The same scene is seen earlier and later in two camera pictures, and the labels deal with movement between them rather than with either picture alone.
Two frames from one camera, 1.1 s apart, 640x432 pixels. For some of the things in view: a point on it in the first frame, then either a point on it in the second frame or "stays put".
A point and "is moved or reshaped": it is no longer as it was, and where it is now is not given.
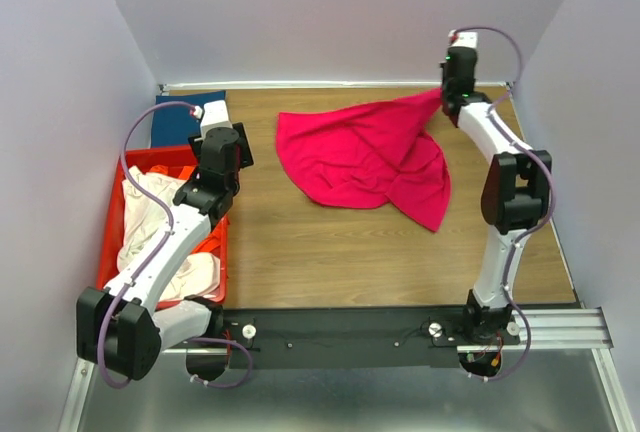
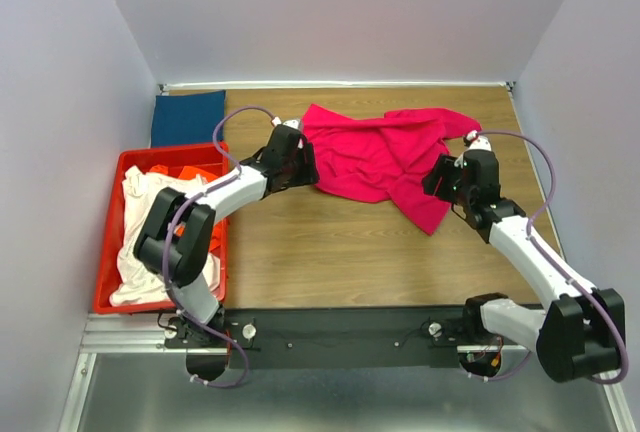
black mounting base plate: x=350 y=337 stays put
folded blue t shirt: x=175 y=125 stays put
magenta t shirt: x=354 y=153 is moved or reshaped
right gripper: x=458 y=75 to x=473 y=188
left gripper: x=245 y=156 to x=309 y=173
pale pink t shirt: x=147 y=225 stays put
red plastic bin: x=185 y=156 stays put
